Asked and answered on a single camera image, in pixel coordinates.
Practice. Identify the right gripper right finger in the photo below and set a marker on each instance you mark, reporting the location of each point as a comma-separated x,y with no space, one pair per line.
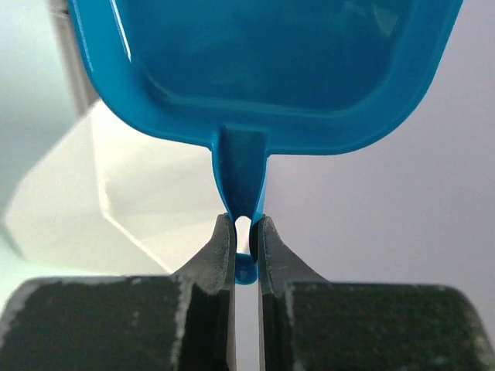
310,323

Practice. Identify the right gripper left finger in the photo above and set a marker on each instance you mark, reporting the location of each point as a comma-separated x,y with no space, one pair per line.
181,321

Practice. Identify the blue dustpan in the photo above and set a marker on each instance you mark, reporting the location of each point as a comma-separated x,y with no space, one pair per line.
252,79

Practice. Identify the white translucent waste bin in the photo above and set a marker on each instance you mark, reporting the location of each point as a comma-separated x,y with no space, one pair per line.
109,199

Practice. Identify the right aluminium frame post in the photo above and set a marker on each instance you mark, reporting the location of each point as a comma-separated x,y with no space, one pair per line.
82,92

